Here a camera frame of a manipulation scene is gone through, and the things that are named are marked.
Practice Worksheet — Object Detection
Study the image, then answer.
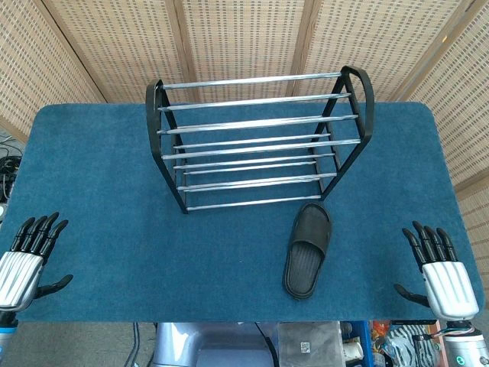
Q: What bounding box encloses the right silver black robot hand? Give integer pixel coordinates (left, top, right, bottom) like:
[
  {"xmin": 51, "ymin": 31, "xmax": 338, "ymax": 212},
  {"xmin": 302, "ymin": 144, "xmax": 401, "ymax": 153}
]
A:
[{"xmin": 393, "ymin": 220, "xmax": 481, "ymax": 321}]

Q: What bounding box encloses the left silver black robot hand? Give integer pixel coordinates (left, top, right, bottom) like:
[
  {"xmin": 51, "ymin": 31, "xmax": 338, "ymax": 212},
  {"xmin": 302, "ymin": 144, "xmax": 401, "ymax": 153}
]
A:
[{"xmin": 0, "ymin": 212, "xmax": 74, "ymax": 311}]

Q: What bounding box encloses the black rubber slipper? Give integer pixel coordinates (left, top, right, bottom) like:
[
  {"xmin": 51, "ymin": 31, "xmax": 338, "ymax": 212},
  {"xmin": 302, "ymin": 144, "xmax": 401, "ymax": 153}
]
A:
[{"xmin": 281, "ymin": 202, "xmax": 333, "ymax": 300}]

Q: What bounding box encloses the silver blue robot base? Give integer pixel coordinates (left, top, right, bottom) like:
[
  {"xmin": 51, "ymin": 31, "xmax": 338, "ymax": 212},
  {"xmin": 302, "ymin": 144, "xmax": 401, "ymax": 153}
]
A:
[{"xmin": 152, "ymin": 322, "xmax": 283, "ymax": 367}]

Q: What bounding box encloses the black chrome shoe rack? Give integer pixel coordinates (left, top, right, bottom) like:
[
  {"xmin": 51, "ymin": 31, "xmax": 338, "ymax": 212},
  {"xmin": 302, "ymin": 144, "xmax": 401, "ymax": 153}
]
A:
[{"xmin": 144, "ymin": 64, "xmax": 376, "ymax": 215}]

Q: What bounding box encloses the zebra striped cloth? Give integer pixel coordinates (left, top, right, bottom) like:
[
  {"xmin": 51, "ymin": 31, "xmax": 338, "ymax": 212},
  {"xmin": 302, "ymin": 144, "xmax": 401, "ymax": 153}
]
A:
[{"xmin": 381, "ymin": 324, "xmax": 440, "ymax": 367}]

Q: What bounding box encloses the blue felt table cover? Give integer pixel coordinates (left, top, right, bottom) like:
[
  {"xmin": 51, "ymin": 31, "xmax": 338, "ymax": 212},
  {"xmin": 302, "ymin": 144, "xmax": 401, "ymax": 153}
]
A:
[{"xmin": 0, "ymin": 99, "xmax": 484, "ymax": 324}]

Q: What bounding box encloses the white paper cup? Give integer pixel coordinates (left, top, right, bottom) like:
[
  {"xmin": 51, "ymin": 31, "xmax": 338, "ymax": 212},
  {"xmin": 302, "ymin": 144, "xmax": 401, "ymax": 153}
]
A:
[{"xmin": 342, "ymin": 341, "xmax": 364, "ymax": 360}]

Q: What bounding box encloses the grey box with QR code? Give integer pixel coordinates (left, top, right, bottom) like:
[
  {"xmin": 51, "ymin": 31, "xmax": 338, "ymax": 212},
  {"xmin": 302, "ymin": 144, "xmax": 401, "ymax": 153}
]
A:
[{"xmin": 277, "ymin": 322, "xmax": 343, "ymax": 367}]

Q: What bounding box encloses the woven bamboo folding screen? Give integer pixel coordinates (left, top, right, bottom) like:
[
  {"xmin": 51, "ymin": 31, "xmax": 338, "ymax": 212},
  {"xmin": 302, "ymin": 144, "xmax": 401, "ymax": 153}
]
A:
[{"xmin": 0, "ymin": 0, "xmax": 489, "ymax": 245}]

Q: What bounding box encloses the blue metal frame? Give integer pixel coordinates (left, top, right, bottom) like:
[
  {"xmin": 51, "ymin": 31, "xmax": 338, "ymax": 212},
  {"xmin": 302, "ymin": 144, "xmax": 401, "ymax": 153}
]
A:
[{"xmin": 342, "ymin": 320, "xmax": 374, "ymax": 367}]

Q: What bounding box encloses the tangled black cables bundle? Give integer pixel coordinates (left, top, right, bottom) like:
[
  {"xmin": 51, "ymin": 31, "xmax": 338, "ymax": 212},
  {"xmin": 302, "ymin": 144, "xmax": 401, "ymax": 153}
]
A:
[{"xmin": 0, "ymin": 129, "xmax": 24, "ymax": 203}]

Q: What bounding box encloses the thin black cable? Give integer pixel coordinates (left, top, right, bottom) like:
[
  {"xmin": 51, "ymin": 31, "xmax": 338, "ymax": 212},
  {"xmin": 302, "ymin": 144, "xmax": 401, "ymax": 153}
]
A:
[{"xmin": 129, "ymin": 322, "xmax": 141, "ymax": 367}]

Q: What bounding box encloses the thick black cable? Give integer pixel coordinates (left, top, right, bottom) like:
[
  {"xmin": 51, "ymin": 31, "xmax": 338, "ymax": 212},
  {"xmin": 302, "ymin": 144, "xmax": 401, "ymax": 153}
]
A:
[{"xmin": 254, "ymin": 322, "xmax": 278, "ymax": 367}]

